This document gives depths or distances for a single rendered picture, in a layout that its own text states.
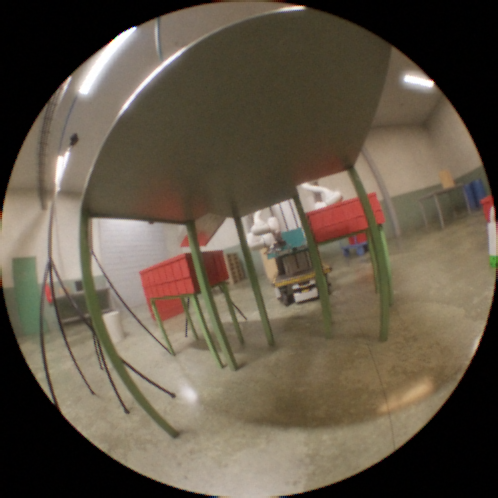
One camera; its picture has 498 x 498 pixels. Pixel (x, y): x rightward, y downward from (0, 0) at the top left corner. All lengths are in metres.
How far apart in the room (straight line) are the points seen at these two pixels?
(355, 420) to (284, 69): 0.93
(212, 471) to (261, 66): 1.00
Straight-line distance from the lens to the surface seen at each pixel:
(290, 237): 1.90
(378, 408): 0.73
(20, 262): 6.11
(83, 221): 0.60
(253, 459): 0.68
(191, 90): 0.31
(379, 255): 0.79
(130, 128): 0.35
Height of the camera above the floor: 0.64
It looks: 4 degrees up
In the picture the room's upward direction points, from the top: 15 degrees counter-clockwise
